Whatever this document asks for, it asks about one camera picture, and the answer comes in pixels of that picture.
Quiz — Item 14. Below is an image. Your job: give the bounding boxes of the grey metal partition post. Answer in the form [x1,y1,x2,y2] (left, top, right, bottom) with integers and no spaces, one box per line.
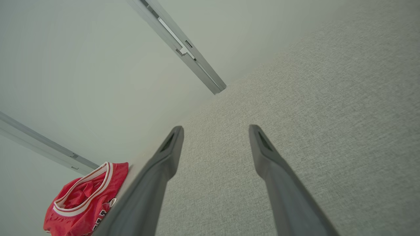
[0,111,99,176]
[126,0,227,95]

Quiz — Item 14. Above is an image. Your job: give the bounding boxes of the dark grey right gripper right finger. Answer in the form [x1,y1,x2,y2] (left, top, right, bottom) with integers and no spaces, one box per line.
[248,124,340,236]

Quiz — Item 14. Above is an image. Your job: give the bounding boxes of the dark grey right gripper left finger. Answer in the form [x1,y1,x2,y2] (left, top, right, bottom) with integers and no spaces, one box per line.
[93,126,184,236]

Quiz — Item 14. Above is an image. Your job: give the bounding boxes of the red lettered basketball jersey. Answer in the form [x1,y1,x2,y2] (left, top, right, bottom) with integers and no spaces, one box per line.
[43,162,129,236]

